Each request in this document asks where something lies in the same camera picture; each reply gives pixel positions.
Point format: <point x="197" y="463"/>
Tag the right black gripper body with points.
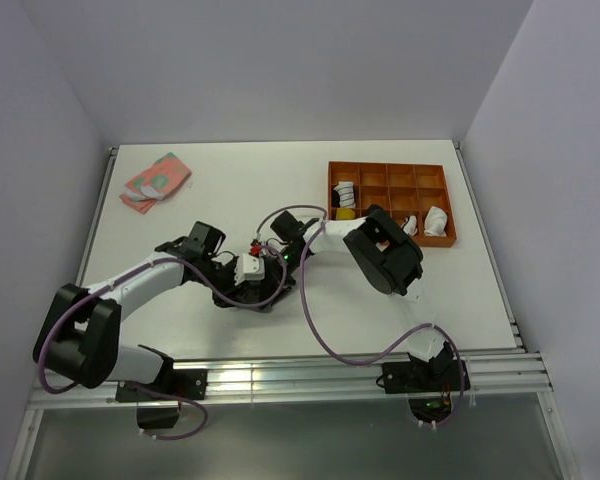
<point x="291" y="263"/>

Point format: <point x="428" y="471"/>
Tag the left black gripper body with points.
<point x="224" y="277"/>

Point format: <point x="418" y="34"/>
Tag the white black striped sock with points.
<point x="343" y="195"/>

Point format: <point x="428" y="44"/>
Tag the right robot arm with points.
<point x="391" y="262"/>

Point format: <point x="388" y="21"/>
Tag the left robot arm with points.
<point x="80" y="336"/>

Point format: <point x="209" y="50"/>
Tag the pink green patterned socks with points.
<point x="155" y="184"/>

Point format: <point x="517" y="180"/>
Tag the yellow rolled sock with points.
<point x="345" y="214"/>

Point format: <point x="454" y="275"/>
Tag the white black rolled sock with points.
<point x="410" y="225"/>

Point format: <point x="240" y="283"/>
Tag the orange compartment tray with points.
<point x="400" y="189"/>

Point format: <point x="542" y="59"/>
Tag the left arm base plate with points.
<point x="189" y="384"/>

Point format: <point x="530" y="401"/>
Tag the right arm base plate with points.
<point x="416" y="377"/>

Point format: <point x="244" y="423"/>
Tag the aluminium frame rail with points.
<point x="308" y="380"/>

